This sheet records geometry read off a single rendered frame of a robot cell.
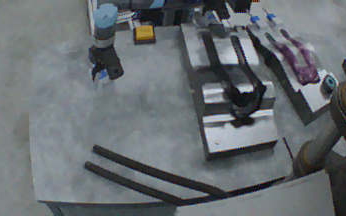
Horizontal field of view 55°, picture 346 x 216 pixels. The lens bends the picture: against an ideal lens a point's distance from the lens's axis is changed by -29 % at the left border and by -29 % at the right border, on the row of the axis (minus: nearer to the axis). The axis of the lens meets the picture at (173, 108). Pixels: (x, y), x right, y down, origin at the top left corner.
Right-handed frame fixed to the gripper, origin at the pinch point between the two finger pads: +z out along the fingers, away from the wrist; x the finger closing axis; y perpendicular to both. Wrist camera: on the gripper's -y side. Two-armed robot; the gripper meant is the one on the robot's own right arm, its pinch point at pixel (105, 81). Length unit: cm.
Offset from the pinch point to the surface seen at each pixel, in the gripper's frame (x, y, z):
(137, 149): 2.8, -24.3, 4.6
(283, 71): -58, -30, -3
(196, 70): -25.3, -14.7, -4.5
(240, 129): -25.7, -38.4, -1.4
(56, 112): 21.6, 2.7, 4.6
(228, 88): -28.9, -26.4, -6.4
